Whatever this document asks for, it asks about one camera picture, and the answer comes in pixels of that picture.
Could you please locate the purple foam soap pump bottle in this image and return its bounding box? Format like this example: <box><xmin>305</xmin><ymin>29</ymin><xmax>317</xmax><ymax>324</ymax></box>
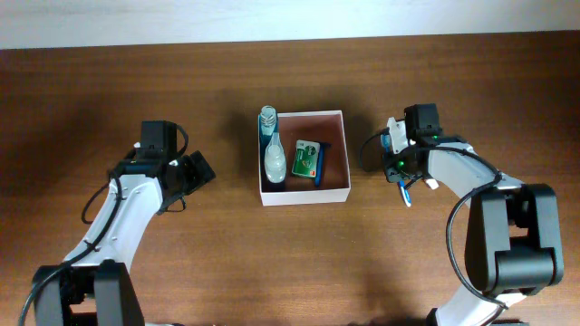
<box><xmin>264</xmin><ymin>132</ymin><xmax>286</xmax><ymax>192</ymax></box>

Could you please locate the blue disposable razor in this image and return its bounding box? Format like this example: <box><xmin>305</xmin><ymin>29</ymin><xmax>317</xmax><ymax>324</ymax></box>
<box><xmin>314</xmin><ymin>142</ymin><xmax>331</xmax><ymax>187</ymax></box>

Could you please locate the small toothpaste tube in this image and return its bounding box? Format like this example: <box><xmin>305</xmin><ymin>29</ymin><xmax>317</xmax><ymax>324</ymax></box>
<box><xmin>423</xmin><ymin>178</ymin><xmax>440</xmax><ymax>190</ymax></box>

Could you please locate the teal mouthwash bottle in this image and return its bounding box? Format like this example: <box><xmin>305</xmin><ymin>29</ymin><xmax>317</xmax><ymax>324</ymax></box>
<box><xmin>259</xmin><ymin>105</ymin><xmax>277</xmax><ymax>149</ymax></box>

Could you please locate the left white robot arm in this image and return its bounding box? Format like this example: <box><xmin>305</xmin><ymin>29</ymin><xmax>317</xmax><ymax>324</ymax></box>
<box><xmin>18</xmin><ymin>120</ymin><xmax>216</xmax><ymax>325</ymax></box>

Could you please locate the blue toothbrush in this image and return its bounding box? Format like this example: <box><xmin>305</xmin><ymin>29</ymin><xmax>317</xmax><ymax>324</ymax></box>
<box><xmin>382</xmin><ymin>133</ymin><xmax>413</xmax><ymax>208</ymax></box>

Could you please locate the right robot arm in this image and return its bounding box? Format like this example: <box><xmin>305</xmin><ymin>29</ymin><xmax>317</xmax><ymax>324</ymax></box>
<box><xmin>380</xmin><ymin>103</ymin><xmax>564</xmax><ymax>326</ymax></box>

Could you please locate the pink cardboard box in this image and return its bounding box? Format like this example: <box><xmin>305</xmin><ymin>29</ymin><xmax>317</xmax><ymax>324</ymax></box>
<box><xmin>257</xmin><ymin>110</ymin><xmax>351</xmax><ymax>206</ymax></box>

